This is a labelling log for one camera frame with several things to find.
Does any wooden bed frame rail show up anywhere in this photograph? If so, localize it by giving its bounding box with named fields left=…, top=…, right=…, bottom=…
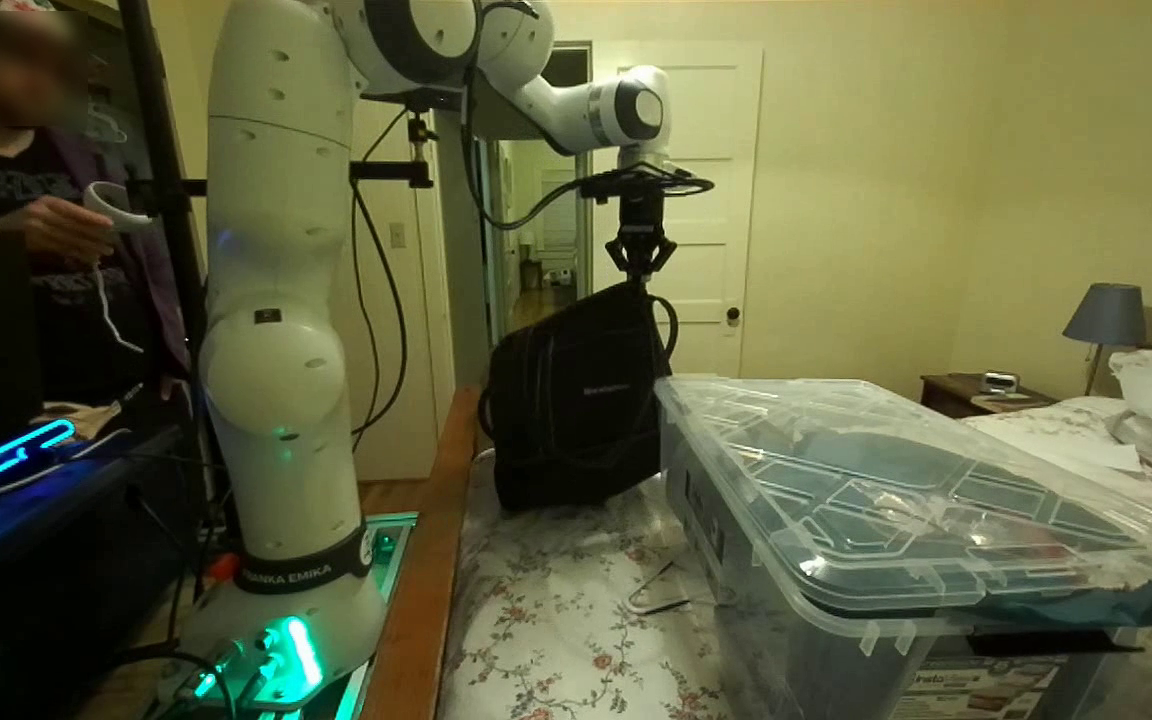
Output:
left=360, top=390, right=478, bottom=720

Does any teal cloth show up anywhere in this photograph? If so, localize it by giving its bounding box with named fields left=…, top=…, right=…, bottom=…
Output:
left=971, top=579, right=1152, bottom=630

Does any white panel door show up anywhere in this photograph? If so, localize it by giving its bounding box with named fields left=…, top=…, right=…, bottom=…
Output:
left=594, top=39, right=765, bottom=376

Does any bedside lamp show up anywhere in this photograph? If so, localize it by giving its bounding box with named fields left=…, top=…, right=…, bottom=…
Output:
left=1062, top=282, right=1147, bottom=394

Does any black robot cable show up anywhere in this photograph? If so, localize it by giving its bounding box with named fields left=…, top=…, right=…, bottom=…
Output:
left=343, top=106, right=420, bottom=444

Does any floral bed sheet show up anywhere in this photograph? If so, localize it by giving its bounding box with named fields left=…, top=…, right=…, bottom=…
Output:
left=437, top=394, right=1152, bottom=720

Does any clear plastic storage tote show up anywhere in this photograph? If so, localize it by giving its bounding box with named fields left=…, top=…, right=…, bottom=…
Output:
left=656, top=376, right=1152, bottom=720

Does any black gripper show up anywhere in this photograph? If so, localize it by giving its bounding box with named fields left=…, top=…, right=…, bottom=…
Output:
left=579, top=160, right=712, bottom=285

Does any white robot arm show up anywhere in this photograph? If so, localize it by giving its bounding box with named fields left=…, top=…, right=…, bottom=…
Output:
left=201, top=0, right=673, bottom=598

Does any seated person with cap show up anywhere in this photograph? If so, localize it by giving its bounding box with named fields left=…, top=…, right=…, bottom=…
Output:
left=0, top=0, right=189, bottom=403

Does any wooden nightstand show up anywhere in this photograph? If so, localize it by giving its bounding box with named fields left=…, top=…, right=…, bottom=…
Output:
left=918, top=371, right=1048, bottom=416

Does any black shopping bag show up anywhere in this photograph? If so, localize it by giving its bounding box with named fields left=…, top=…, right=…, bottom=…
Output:
left=478, top=282, right=669, bottom=512

